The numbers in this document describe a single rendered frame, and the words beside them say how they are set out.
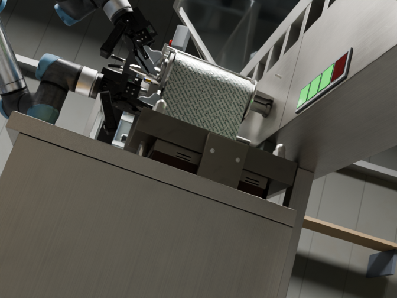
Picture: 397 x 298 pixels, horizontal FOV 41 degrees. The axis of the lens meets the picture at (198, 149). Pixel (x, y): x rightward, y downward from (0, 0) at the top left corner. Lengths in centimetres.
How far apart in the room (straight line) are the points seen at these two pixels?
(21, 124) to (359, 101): 72
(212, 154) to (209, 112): 28
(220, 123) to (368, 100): 47
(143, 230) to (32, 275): 23
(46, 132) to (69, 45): 460
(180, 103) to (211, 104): 9
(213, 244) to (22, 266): 39
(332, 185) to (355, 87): 433
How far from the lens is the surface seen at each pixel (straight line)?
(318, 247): 529
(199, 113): 148
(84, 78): 143
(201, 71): 152
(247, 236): 117
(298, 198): 166
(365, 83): 112
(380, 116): 125
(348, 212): 545
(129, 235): 112
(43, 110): 140
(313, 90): 126
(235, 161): 123
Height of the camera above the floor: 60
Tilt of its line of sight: 18 degrees up
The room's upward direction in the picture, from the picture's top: 17 degrees clockwise
